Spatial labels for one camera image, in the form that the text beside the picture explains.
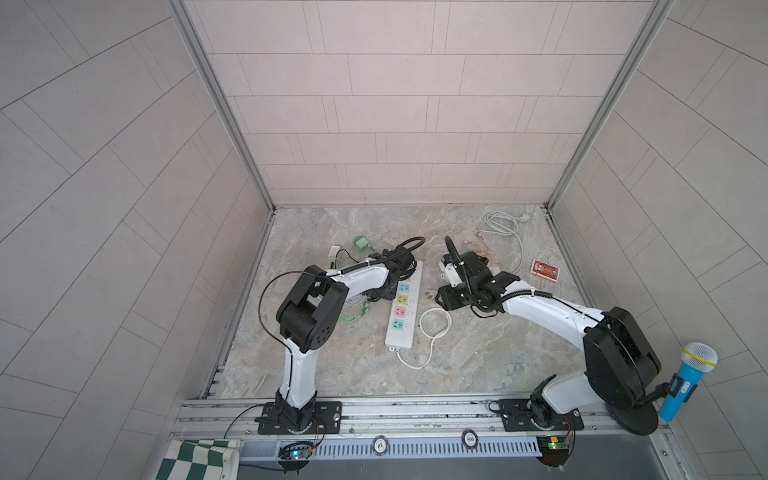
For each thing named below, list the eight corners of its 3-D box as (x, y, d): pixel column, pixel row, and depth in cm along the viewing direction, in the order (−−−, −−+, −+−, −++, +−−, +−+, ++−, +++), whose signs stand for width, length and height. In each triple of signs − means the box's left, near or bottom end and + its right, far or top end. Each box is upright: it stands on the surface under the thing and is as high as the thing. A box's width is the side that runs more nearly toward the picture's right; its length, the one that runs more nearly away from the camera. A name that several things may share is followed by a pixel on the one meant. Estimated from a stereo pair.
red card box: (529, 274, 99) (531, 270, 98) (531, 262, 102) (534, 258, 101) (555, 284, 97) (558, 280, 95) (557, 271, 100) (560, 268, 98)
